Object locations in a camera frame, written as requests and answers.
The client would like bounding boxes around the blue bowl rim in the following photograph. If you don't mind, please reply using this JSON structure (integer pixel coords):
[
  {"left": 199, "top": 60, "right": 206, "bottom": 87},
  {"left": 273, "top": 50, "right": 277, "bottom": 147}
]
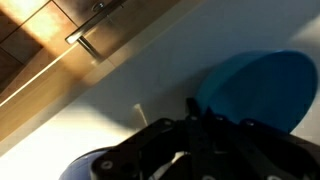
[{"left": 58, "top": 147, "right": 110, "bottom": 180}]

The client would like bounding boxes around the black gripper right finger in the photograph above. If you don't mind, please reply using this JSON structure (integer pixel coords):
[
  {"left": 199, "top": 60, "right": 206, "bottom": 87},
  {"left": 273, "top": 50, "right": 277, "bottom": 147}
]
[{"left": 203, "top": 110, "right": 320, "bottom": 180}]

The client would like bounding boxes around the blue plastic plate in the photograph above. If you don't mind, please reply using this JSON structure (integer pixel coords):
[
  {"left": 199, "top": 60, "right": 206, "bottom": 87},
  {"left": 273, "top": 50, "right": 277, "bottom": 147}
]
[{"left": 195, "top": 50, "right": 318, "bottom": 133}]

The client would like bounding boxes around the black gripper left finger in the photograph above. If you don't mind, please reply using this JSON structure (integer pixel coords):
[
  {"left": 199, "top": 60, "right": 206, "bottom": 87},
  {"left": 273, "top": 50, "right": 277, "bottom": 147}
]
[{"left": 90, "top": 98, "right": 213, "bottom": 180}]

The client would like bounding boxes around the metal cabinet handle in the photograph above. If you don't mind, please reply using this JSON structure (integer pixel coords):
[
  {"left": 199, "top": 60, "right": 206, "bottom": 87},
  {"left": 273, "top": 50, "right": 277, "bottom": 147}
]
[{"left": 65, "top": 0, "right": 127, "bottom": 62}]

